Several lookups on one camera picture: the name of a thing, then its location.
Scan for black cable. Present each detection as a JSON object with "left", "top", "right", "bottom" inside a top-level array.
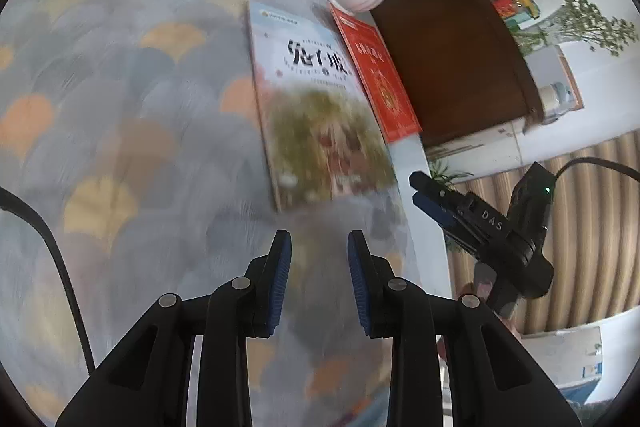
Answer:
[
  {"left": 547, "top": 156, "right": 640, "bottom": 182},
  {"left": 0, "top": 187, "right": 96, "bottom": 375}
]

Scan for white storage box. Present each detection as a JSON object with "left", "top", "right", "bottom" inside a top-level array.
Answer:
[{"left": 520, "top": 44, "right": 586, "bottom": 128}]

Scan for green leafy plant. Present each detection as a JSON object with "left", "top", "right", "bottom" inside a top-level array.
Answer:
[{"left": 427, "top": 159, "right": 473, "bottom": 188}]

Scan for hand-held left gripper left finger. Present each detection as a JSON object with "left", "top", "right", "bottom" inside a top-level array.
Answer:
[{"left": 55, "top": 229, "right": 293, "bottom": 427}]

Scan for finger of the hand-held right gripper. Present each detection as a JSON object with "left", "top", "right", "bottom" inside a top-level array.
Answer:
[
  {"left": 408, "top": 172, "right": 469, "bottom": 209},
  {"left": 412, "top": 193, "right": 482, "bottom": 258}
]

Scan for brown wooden cabinet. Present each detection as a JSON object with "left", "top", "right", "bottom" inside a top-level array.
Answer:
[{"left": 370, "top": 0, "right": 543, "bottom": 150}]

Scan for white box blue label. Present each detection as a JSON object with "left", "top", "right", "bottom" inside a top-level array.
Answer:
[{"left": 520, "top": 307, "right": 640, "bottom": 403}]

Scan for person's right hand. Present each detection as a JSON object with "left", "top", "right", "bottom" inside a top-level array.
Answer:
[{"left": 456, "top": 279, "right": 523, "bottom": 341}]

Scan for woodland illustrated paperback book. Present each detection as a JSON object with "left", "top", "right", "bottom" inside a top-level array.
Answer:
[{"left": 247, "top": 0, "right": 398, "bottom": 212}]

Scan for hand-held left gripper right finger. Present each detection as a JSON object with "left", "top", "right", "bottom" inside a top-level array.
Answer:
[{"left": 347, "top": 229, "right": 583, "bottom": 427}]

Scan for dried green flower sprigs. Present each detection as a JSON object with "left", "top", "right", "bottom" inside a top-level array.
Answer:
[{"left": 515, "top": 0, "right": 640, "bottom": 58}]

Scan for plastic water bottle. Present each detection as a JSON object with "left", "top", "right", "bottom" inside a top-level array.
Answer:
[{"left": 539, "top": 83, "right": 576, "bottom": 124}]

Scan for beige striped mat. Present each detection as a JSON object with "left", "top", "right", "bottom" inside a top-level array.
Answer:
[{"left": 442, "top": 129, "right": 640, "bottom": 335}]

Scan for red and yellow box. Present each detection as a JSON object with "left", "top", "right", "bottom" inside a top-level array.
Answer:
[{"left": 487, "top": 0, "right": 541, "bottom": 20}]

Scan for ginkgo-patterned tablecloth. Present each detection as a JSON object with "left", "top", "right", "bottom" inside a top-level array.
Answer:
[{"left": 0, "top": 0, "right": 451, "bottom": 427}]

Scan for red paperback book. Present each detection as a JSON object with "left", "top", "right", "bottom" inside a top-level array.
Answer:
[{"left": 329, "top": 3, "right": 423, "bottom": 144}]

